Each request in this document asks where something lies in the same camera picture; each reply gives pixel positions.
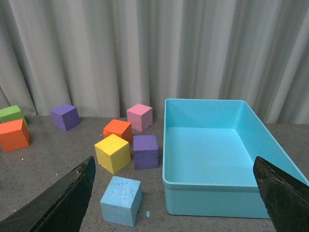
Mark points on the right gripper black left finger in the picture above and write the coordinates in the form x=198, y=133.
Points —
x=61, y=208

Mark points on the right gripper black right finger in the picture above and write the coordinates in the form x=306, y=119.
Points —
x=285, y=197

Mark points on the light blue dented foam cube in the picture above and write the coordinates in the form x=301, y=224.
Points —
x=121, y=201

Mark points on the yellow foam cube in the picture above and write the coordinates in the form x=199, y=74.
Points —
x=113, y=153

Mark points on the orange foam cube left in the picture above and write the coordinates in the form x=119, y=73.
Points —
x=14, y=135

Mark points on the orange foam cube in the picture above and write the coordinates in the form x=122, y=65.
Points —
x=120, y=128
x=14, y=135

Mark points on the purple foam cube back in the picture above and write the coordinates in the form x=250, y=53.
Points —
x=65, y=116

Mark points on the light blue plastic bin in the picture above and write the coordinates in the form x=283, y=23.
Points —
x=209, y=149

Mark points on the orange foam cube right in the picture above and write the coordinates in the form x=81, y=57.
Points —
x=120, y=128

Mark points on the purple foam cube near bin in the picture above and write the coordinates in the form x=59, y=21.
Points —
x=146, y=152

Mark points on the green foam cube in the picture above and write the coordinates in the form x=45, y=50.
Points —
x=11, y=113

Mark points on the pink foam cube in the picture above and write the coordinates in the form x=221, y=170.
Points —
x=140, y=116

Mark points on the grey pleated curtain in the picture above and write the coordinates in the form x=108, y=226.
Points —
x=104, y=56

